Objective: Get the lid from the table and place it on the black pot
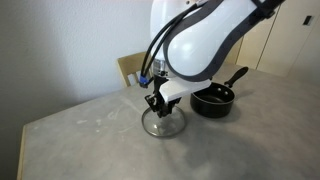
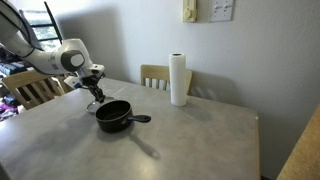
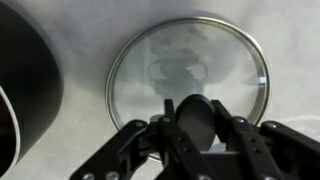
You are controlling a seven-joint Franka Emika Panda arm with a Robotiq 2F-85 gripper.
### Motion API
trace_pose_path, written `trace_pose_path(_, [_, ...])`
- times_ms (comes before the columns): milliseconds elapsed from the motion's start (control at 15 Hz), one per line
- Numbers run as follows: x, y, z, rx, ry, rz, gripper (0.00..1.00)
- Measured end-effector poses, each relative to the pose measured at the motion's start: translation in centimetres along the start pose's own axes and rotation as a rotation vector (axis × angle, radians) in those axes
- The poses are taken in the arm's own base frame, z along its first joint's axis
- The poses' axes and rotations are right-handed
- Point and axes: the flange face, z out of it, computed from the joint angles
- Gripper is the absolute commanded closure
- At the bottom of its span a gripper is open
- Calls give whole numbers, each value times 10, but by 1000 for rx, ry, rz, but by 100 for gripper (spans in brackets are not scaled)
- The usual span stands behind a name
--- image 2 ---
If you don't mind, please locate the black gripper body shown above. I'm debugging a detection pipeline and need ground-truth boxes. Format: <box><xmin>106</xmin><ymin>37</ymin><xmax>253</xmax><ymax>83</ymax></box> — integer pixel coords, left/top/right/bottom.
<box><xmin>80</xmin><ymin>73</ymin><xmax>106</xmax><ymax>88</ymax></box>

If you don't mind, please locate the glass lid with black knob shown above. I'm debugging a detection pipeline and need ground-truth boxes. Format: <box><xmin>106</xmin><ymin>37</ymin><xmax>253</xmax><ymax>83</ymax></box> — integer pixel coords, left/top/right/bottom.
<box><xmin>85</xmin><ymin>95</ymin><xmax>116</xmax><ymax>114</ymax></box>

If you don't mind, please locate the light wooden chair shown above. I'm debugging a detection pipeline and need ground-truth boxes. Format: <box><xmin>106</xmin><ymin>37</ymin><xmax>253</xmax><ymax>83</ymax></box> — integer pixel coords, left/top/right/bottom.
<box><xmin>139</xmin><ymin>64</ymin><xmax>194</xmax><ymax>96</ymax></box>
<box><xmin>1</xmin><ymin>69</ymin><xmax>76</xmax><ymax>111</ymax></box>

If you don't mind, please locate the white paper towel roll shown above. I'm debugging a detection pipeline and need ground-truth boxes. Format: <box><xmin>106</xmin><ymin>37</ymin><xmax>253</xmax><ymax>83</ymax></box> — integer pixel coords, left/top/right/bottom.
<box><xmin>168</xmin><ymin>52</ymin><xmax>188</xmax><ymax>107</ymax></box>

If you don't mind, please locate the dark shelf clutter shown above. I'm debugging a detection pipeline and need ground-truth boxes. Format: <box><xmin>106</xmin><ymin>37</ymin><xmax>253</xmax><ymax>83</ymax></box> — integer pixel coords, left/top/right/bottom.
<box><xmin>0</xmin><ymin>48</ymin><xmax>27</xmax><ymax>78</ymax></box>

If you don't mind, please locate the pink purple cloth pile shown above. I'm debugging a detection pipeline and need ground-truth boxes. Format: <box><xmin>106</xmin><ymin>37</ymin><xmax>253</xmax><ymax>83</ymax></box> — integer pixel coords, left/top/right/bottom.
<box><xmin>0</xmin><ymin>101</ymin><xmax>18</xmax><ymax>122</ymax></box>

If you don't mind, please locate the tan wooden countertop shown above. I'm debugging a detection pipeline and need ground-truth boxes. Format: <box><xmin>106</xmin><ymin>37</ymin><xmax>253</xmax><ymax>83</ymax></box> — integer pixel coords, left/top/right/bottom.
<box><xmin>275</xmin><ymin>104</ymin><xmax>320</xmax><ymax>180</ymax></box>

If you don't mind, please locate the black pot with handle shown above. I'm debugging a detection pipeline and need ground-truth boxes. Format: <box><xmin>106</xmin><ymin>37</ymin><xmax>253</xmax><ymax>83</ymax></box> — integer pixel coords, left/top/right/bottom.
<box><xmin>95</xmin><ymin>99</ymin><xmax>152</xmax><ymax>133</ymax></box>

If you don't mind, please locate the window with dark frame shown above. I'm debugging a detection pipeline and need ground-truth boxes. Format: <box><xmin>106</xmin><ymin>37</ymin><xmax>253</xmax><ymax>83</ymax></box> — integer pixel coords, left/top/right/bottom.
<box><xmin>19</xmin><ymin>9</ymin><xmax>64</xmax><ymax>53</ymax></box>

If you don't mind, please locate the beige wall thermostat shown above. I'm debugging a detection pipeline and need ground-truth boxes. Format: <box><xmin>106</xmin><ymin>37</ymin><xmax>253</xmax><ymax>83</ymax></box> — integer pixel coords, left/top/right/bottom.
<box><xmin>182</xmin><ymin>0</ymin><xmax>198</xmax><ymax>24</ymax></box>

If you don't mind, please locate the white light switch plate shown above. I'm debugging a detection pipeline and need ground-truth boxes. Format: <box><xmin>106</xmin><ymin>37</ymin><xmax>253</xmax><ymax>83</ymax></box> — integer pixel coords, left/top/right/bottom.
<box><xmin>209</xmin><ymin>0</ymin><xmax>235</xmax><ymax>23</ymax></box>

